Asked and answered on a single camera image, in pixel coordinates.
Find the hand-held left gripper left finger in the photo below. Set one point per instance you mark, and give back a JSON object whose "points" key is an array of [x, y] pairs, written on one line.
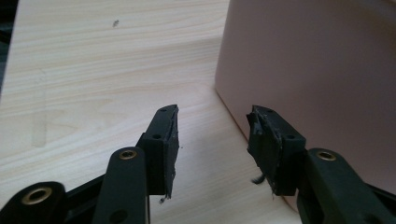
{"points": [[127, 180]]}

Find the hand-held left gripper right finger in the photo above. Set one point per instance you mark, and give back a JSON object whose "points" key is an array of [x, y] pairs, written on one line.
{"points": [[280, 155]]}

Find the pink storage box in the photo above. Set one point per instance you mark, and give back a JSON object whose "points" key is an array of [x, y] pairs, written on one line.
{"points": [[311, 62]]}

